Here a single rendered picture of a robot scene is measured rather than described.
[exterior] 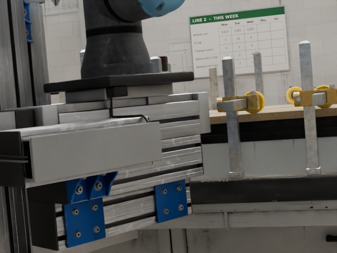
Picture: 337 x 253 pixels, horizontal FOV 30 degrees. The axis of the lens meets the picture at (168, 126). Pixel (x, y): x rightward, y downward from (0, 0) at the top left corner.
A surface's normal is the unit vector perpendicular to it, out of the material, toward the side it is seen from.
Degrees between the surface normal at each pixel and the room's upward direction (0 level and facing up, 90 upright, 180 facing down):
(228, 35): 90
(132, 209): 90
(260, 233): 90
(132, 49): 72
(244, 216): 90
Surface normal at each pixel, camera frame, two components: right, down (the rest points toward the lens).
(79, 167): 0.69, -0.02
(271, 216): -0.27, 0.07
